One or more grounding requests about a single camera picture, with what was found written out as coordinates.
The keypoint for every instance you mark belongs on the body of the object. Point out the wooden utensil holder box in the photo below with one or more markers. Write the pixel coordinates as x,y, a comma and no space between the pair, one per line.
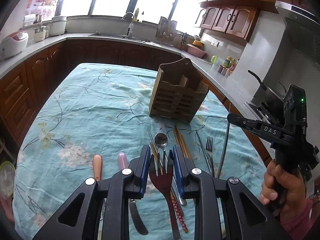
178,92

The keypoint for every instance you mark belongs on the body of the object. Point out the teal floral tablecloth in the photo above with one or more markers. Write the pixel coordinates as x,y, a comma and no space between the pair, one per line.
104,109

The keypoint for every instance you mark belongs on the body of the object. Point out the chrome kitchen faucet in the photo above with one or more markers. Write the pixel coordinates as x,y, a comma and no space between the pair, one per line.
130,17

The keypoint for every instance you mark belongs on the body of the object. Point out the person's right hand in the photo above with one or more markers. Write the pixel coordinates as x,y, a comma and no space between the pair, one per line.
279,184

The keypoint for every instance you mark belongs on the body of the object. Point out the yellow dish soap bottle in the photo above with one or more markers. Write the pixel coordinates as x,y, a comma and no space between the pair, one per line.
136,15

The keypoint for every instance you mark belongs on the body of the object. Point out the pink plastic basin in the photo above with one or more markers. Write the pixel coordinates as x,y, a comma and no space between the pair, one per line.
197,52

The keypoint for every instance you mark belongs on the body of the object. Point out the green round cup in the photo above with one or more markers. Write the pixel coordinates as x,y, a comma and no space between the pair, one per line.
214,59

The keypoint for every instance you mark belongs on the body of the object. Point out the pink handled knife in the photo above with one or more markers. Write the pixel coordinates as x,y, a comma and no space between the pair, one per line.
122,161

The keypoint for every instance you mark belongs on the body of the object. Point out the white pot cooker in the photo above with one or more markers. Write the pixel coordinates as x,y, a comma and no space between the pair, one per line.
57,26

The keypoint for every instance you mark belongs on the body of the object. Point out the upper wooden wall cabinets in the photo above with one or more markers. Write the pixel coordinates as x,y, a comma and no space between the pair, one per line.
238,17

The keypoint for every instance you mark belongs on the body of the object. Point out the small cream blender jar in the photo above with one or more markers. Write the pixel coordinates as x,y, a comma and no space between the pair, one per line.
40,33

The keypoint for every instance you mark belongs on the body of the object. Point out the wooden chopstick red patterned end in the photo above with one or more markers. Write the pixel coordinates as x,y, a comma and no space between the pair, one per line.
178,211

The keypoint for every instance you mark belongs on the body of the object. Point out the black wok pan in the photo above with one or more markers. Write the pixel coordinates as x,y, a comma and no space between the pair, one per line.
274,100

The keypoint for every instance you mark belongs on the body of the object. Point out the steel range hood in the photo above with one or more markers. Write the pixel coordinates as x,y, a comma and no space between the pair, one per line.
302,28

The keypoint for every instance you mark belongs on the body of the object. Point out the small dark fork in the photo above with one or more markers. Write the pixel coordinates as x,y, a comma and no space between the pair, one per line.
161,177

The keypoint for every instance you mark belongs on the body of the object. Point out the clear plastic container green rim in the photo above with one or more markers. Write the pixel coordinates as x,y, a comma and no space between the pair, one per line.
7,175

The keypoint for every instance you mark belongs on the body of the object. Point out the white red rice cooker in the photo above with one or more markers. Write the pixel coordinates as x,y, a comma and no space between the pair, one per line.
14,44

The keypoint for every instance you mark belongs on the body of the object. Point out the condiment bottles group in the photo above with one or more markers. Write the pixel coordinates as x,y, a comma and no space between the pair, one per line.
228,67

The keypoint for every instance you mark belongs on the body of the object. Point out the wooden dish rack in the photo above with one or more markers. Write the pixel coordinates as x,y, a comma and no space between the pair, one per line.
166,31

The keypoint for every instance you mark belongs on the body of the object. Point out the large stainless steel fork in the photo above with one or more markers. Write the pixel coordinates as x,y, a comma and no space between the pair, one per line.
209,149

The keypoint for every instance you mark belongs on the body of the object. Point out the gas stove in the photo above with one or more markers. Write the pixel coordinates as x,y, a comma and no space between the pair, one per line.
263,114

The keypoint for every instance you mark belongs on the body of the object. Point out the orange handled knife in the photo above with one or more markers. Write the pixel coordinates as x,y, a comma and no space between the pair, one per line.
97,166

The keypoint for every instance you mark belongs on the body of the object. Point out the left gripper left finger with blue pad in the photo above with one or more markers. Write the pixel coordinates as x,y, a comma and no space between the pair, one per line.
100,208

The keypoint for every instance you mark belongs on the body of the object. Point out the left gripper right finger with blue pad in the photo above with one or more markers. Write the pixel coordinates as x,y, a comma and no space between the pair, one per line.
224,209

